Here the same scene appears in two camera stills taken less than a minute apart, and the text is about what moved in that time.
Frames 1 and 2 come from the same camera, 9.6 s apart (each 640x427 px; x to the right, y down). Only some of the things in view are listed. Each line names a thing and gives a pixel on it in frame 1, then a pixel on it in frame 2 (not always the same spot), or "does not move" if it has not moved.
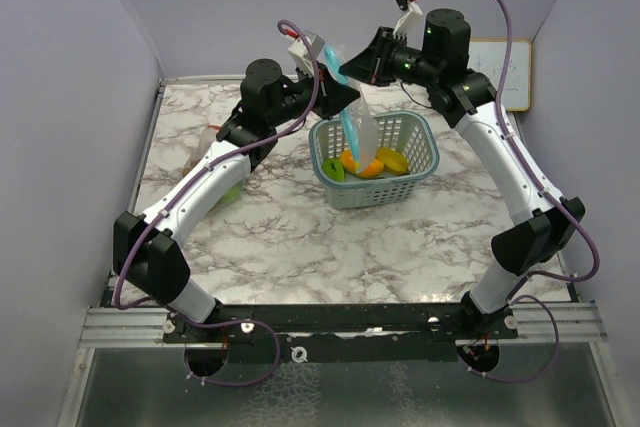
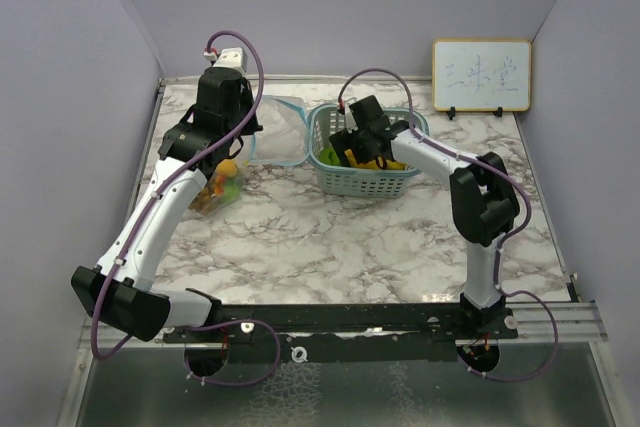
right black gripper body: x=409 y=64 -> x=356 y=142
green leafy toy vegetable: x=333 y=167 -> x=329 y=156
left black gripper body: x=297 y=97 -> x=247 y=103
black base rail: x=342 y=334 does not move
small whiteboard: x=489 y=57 does not move
